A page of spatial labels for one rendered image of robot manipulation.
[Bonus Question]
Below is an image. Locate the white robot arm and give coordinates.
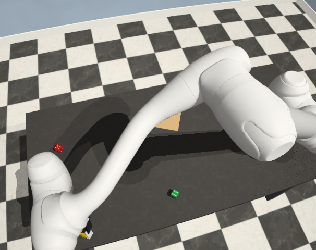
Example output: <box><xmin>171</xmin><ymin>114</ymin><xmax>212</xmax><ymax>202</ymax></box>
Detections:
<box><xmin>27</xmin><ymin>45</ymin><xmax>316</xmax><ymax>250</ymax></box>

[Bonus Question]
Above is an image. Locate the pale yellow mat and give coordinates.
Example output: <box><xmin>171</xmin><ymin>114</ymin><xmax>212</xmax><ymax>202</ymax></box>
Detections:
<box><xmin>155</xmin><ymin>113</ymin><xmax>181</xmax><ymax>131</ymax></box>

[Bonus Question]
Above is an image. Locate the green die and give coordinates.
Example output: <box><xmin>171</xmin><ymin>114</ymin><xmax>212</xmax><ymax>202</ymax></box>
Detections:
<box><xmin>170</xmin><ymin>189</ymin><xmax>179</xmax><ymax>199</ymax></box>

